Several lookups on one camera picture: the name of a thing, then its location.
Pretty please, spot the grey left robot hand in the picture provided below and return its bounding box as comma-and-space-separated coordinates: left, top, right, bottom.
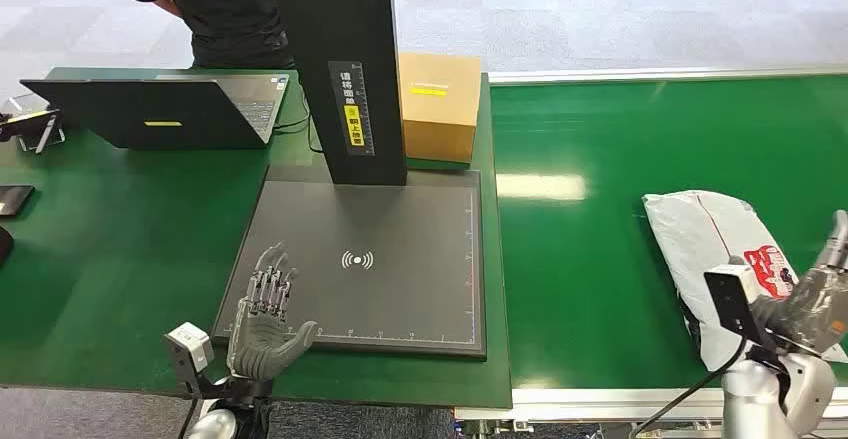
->
226, 242, 319, 383

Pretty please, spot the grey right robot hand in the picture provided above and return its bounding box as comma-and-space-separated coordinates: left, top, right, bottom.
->
751, 209, 848, 358

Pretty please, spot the grey plastic mailer package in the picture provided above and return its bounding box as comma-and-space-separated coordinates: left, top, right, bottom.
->
641, 190, 848, 372

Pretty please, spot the green conveyor belt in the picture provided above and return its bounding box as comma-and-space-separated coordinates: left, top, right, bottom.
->
490, 72, 848, 391

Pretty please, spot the brown cardboard box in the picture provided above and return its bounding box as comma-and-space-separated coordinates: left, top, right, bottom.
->
397, 51, 483, 166

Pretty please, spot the black scanner platform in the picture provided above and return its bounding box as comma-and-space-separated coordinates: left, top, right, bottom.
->
211, 164, 488, 361

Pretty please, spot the green table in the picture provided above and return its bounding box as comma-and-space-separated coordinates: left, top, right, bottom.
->
0, 66, 513, 411

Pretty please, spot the black open laptop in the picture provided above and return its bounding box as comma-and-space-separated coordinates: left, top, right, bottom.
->
19, 73, 291, 152

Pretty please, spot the flat black tablet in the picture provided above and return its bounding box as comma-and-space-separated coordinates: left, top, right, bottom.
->
0, 184, 36, 218

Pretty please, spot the phone on stand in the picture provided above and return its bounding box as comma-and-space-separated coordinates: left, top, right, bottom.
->
0, 94, 68, 156

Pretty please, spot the black scanner column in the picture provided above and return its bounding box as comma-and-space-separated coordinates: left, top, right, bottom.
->
263, 0, 409, 188

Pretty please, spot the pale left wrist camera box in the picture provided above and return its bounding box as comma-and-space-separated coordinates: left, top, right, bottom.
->
163, 321, 216, 398

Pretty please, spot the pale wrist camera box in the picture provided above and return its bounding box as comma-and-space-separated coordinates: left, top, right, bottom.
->
703, 264, 770, 351
163, 321, 216, 398

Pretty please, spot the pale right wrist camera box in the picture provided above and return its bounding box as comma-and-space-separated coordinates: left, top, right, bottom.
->
703, 264, 770, 351

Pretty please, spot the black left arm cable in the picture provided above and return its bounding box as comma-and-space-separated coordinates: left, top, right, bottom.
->
176, 396, 200, 439

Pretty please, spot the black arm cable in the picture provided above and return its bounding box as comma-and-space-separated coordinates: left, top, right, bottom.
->
629, 336, 750, 439
176, 396, 200, 439

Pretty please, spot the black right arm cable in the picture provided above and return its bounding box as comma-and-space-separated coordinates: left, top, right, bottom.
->
629, 336, 750, 439

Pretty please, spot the black laptop cable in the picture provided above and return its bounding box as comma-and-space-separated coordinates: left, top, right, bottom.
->
272, 88, 326, 156

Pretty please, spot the aluminium conveyor frame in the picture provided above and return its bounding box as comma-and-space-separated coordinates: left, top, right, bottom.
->
454, 64, 848, 439

